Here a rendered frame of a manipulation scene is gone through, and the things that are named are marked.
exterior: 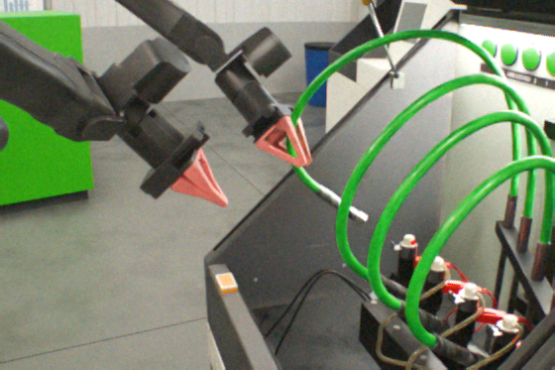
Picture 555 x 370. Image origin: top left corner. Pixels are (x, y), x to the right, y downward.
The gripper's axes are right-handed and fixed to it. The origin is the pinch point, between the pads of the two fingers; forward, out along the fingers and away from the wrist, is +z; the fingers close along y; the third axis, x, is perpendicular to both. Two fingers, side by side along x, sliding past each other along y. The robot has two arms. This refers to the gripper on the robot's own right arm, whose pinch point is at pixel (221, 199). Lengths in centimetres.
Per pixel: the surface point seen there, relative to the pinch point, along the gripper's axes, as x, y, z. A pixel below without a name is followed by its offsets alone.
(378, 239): -12.4, 12.8, 12.7
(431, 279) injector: -1.2, 12.0, 29.1
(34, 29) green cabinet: 287, -99, -97
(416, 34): 14.7, 34.7, 5.7
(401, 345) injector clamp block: -1.8, 1.8, 34.3
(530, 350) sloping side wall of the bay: -25.8, 17.8, 26.7
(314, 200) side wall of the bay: 36.5, 0.7, 22.2
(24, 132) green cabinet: 280, -153, -58
